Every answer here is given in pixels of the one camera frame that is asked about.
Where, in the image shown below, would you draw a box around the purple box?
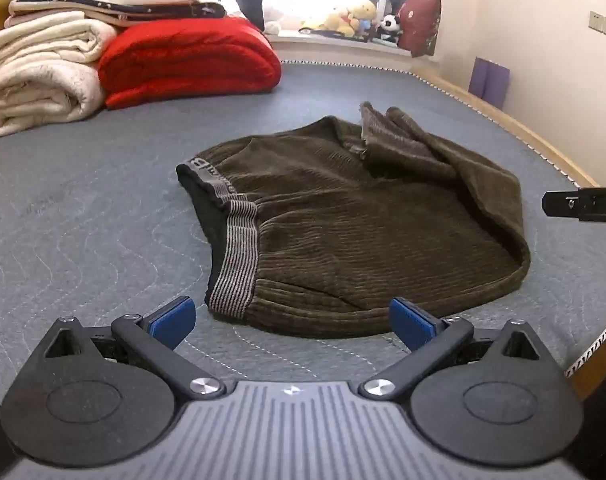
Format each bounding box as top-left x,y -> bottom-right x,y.
469,57 -> 512,110

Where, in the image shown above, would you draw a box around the olive corduroy pants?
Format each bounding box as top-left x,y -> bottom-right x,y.
176,101 -> 532,339

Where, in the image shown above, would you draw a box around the red folded blanket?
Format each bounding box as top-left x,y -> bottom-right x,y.
98,16 -> 282,110

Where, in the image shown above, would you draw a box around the white window ledge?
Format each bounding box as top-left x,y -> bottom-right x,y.
272,29 -> 414,62

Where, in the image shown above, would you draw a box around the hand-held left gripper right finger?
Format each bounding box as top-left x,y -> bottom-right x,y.
359,297 -> 554,403

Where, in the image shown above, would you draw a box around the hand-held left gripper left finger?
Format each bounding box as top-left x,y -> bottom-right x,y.
43,296 -> 227,403

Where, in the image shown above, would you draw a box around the panda plush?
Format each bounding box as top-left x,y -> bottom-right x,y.
378,14 -> 404,44

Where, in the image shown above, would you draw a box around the yellow bear plush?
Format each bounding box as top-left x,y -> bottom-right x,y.
319,7 -> 356,37
352,0 -> 380,37

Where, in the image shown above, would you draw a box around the red printed cushion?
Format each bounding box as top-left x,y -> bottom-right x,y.
397,0 -> 442,57

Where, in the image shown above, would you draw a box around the cream folded quilt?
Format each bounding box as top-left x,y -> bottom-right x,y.
0,10 -> 118,137

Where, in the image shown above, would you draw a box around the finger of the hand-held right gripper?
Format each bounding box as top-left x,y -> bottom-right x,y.
542,187 -> 606,223

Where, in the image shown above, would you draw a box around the grey quilted mattress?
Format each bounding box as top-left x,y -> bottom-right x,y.
0,60 -> 606,411

